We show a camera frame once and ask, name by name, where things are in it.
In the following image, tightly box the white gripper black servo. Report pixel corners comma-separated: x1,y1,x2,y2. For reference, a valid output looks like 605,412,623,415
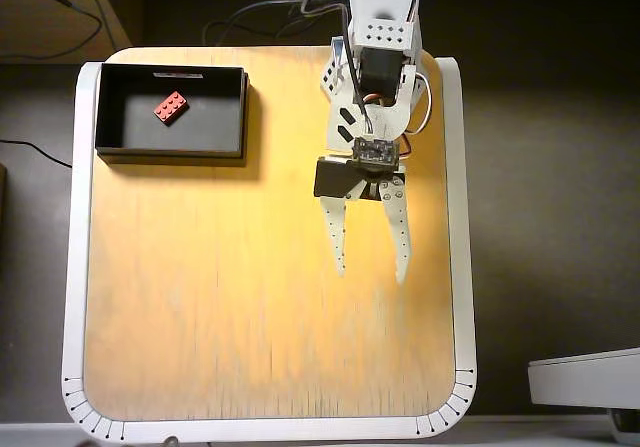
313,96,414,285

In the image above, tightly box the red lego block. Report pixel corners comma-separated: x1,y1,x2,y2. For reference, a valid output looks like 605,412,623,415
152,89,193,127

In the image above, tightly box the black open bin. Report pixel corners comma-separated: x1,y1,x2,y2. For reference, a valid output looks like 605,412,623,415
94,62,252,168

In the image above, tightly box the white rounded device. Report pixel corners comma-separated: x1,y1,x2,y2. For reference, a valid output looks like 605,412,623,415
526,346,640,411

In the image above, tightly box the tan wooden shelf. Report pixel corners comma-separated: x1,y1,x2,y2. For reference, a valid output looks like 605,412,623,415
0,0,351,64

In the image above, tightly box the black wrist camera board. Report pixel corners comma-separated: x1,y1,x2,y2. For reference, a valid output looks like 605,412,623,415
351,136,402,167

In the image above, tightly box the white red servo wire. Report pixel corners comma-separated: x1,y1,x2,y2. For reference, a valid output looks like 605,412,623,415
398,73,434,158

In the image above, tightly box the black camera cable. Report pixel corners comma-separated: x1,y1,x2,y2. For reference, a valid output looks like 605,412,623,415
299,0,374,136

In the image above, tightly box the black cable bundle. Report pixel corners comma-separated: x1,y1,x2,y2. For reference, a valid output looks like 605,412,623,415
201,0,351,44

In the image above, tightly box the thin black cable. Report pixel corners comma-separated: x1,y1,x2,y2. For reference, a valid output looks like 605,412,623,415
0,0,105,63
0,138,74,170

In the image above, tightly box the grey cable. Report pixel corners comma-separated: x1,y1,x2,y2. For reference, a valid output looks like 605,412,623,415
82,0,120,52

